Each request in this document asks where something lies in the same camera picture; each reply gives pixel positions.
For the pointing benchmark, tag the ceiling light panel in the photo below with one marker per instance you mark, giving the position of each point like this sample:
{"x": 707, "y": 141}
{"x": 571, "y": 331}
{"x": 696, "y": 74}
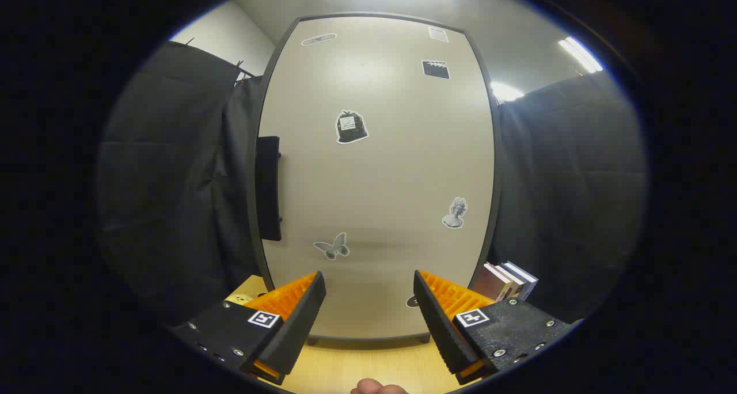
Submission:
{"x": 580, "y": 54}
{"x": 505, "y": 91}

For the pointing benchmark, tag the dark grey cabinet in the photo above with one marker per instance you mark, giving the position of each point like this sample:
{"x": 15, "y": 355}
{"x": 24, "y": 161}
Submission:
{"x": 497, "y": 181}

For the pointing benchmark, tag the black backdrop cloth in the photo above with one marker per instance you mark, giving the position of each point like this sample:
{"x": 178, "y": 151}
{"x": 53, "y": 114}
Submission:
{"x": 173, "y": 181}

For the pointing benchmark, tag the grey blue book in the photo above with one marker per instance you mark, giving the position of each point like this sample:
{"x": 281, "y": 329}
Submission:
{"x": 523, "y": 276}

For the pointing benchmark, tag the white book red print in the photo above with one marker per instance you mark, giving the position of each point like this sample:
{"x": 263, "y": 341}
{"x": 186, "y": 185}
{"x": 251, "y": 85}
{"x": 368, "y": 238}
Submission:
{"x": 512, "y": 280}

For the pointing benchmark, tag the yellow plush toy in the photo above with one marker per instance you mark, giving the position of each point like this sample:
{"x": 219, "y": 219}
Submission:
{"x": 240, "y": 298}

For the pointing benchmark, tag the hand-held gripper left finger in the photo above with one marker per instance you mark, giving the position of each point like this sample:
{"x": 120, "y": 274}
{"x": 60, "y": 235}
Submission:
{"x": 299, "y": 319}

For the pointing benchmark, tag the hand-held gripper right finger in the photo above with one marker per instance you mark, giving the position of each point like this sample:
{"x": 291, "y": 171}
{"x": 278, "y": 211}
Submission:
{"x": 440, "y": 319}

